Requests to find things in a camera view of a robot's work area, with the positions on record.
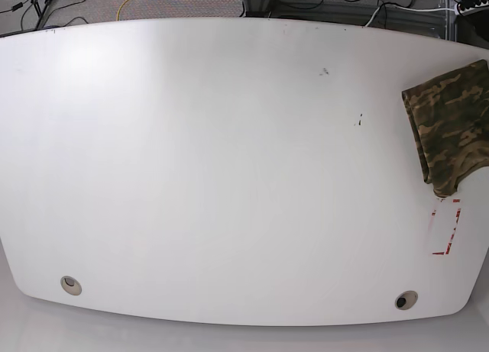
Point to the camouflage T-shirt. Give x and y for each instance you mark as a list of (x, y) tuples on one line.
[(449, 119)]

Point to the red tape rectangle marking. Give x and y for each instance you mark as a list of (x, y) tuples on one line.
[(442, 227)]

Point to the white power strip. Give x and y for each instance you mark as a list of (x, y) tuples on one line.
[(468, 7)]

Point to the right table cable grommet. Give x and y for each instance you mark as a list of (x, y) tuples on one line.
[(406, 300)]

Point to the table cable grommet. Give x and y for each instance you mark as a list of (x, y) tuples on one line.
[(71, 285), (406, 300)]

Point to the left table cable grommet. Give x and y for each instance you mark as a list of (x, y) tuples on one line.
[(71, 285)]

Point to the aluminium frame cart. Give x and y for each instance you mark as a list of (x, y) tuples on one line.
[(432, 18)]

